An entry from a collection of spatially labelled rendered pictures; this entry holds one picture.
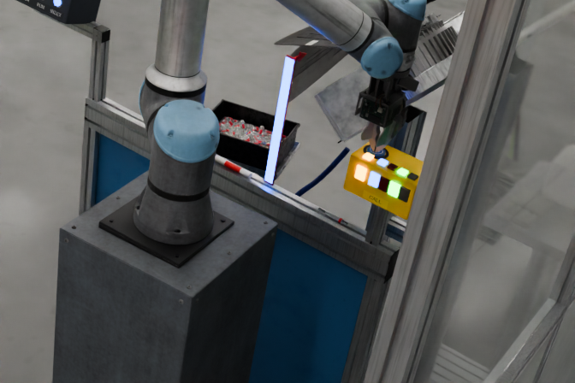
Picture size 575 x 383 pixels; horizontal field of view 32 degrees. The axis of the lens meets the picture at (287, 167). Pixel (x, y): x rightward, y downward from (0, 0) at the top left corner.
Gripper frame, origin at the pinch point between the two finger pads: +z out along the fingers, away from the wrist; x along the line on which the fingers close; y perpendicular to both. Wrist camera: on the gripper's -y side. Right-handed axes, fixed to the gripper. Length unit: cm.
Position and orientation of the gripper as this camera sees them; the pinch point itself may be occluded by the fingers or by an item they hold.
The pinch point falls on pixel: (377, 144)
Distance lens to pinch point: 214.4
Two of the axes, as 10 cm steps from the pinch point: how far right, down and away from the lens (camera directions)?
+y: -5.6, 3.7, -7.4
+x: 8.2, 4.1, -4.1
